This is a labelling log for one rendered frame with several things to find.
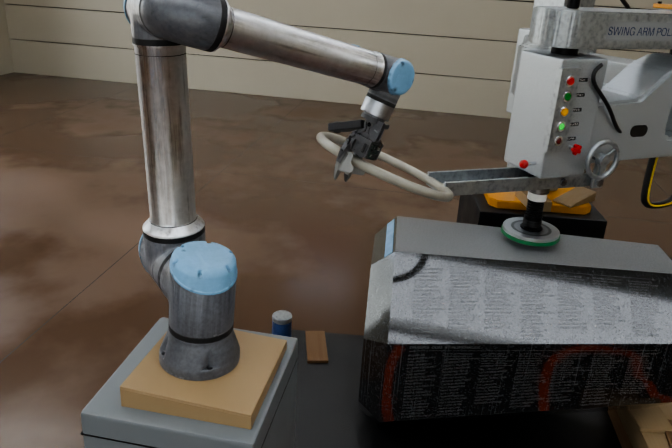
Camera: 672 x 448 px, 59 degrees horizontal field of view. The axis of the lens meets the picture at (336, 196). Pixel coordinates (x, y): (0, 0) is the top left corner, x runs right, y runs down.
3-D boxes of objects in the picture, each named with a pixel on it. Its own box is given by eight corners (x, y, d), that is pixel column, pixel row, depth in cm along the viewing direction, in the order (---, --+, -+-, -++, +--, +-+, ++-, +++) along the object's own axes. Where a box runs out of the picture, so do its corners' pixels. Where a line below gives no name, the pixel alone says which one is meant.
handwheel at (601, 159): (596, 170, 223) (605, 131, 218) (617, 179, 215) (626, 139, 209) (564, 173, 218) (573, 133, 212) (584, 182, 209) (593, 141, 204)
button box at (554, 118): (559, 149, 209) (576, 67, 199) (565, 151, 206) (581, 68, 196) (541, 150, 206) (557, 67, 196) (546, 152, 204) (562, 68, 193)
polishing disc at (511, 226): (495, 219, 240) (495, 216, 240) (546, 220, 242) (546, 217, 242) (513, 242, 221) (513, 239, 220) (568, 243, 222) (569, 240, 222)
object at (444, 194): (406, 168, 229) (409, 161, 229) (479, 217, 187) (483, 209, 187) (295, 126, 206) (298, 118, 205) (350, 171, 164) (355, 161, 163)
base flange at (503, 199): (474, 174, 334) (475, 166, 332) (563, 181, 332) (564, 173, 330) (489, 207, 288) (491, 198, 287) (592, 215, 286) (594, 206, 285)
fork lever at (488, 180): (570, 172, 241) (572, 160, 240) (606, 188, 225) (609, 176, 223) (420, 181, 216) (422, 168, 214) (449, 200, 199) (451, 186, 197)
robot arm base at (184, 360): (214, 390, 133) (216, 352, 130) (142, 366, 139) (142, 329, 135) (252, 347, 151) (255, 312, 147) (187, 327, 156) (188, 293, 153)
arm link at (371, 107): (360, 93, 171) (376, 99, 179) (353, 108, 172) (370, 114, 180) (385, 104, 166) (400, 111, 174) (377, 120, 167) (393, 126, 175)
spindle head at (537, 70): (574, 161, 242) (597, 49, 226) (616, 179, 223) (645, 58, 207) (501, 167, 229) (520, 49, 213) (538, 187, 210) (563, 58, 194)
